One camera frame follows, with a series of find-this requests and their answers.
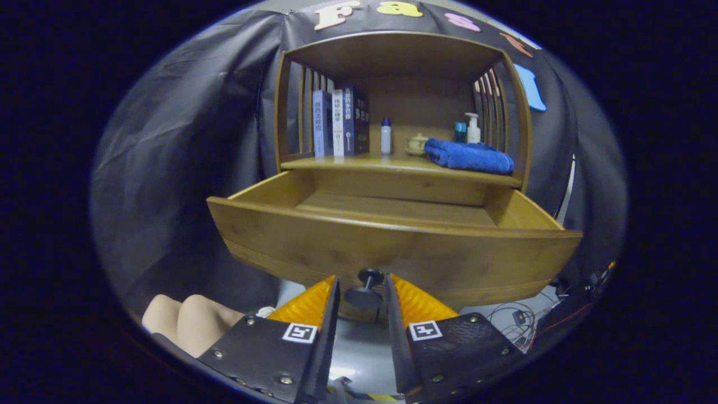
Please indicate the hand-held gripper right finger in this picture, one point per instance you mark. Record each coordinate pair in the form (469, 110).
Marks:
(395, 348)

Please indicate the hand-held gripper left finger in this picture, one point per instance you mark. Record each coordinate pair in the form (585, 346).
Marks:
(328, 342)

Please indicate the black drawer knob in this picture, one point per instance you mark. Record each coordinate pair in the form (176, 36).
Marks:
(364, 292)

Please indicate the wooden drawer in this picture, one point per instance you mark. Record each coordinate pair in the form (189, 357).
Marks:
(392, 247)

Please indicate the wooden countertop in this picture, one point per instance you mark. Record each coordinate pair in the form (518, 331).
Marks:
(392, 164)

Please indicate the wooden cabinet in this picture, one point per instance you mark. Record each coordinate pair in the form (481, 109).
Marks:
(415, 106)

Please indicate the white shoe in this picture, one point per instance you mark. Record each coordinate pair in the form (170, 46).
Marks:
(265, 311)

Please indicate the person's leg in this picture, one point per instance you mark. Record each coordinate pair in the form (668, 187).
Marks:
(202, 325)
(160, 320)

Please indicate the black equipment with orange parts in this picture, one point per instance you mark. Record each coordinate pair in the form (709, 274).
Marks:
(583, 292)

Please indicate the beige lidded teacup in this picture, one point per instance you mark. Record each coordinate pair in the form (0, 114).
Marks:
(417, 145)

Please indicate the blue folded towel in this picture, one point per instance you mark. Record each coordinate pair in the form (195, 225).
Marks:
(468, 157)

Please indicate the small white bottle blue cap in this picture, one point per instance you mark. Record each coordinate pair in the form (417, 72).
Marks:
(386, 137)

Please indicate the light blue book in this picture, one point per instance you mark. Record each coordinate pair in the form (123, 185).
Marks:
(321, 123)

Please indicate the white book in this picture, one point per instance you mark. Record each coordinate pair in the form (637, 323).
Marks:
(338, 122)

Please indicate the dark navy book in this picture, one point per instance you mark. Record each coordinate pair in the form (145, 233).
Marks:
(354, 120)

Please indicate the teal bottle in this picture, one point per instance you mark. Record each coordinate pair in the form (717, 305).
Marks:
(460, 132)

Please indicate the white pump bottle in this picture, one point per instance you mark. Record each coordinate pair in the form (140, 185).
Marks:
(473, 130)

